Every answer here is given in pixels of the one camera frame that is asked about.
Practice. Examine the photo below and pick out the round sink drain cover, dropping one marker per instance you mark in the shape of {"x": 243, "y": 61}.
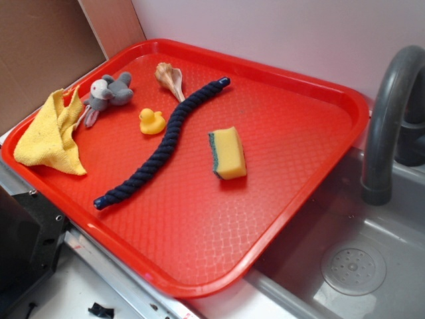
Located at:
{"x": 353, "y": 268}

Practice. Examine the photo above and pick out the grey plastic toy sink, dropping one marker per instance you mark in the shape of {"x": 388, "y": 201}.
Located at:
{"x": 286, "y": 281}

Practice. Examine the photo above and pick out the grey plush mouse toy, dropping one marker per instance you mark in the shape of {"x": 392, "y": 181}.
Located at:
{"x": 106, "y": 92}

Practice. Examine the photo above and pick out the brown cardboard panel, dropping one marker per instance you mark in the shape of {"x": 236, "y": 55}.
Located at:
{"x": 46, "y": 45}

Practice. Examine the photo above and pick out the yellow rubber duck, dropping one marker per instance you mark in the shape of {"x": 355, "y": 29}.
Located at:
{"x": 151, "y": 122}

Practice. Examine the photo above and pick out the yellow sponge with green pad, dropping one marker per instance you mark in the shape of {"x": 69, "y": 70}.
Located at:
{"x": 227, "y": 153}

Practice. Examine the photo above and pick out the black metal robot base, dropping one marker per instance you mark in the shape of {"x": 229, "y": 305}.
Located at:
{"x": 32, "y": 233}

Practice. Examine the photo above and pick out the tan conch seashell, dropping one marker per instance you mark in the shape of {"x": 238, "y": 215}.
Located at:
{"x": 171, "y": 79}

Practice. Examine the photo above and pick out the red plastic tray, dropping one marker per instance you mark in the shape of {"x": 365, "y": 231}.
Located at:
{"x": 188, "y": 232}

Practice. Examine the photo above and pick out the yellow microfiber cloth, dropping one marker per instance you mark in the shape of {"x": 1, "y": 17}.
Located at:
{"x": 48, "y": 140}

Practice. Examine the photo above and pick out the black tape scrap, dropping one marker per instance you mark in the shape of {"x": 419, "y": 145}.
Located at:
{"x": 101, "y": 312}

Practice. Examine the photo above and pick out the grey plastic faucet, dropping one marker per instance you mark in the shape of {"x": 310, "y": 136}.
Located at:
{"x": 396, "y": 129}

